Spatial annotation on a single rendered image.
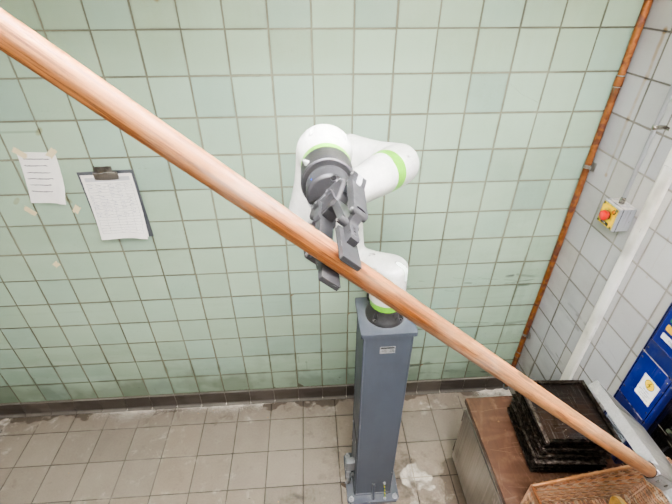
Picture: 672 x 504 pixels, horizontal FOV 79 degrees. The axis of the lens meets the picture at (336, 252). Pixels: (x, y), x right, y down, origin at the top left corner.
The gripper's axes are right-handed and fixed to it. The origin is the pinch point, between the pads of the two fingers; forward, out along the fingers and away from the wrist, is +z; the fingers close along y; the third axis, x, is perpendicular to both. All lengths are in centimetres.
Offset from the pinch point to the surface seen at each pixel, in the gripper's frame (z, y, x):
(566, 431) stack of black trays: -40, 27, -146
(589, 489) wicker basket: -25, 33, -157
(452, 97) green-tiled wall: -123, -27, -50
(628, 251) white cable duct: -80, -34, -131
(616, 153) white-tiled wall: -109, -57, -113
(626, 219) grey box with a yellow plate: -87, -41, -123
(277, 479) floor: -70, 165, -110
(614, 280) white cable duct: -80, -23, -140
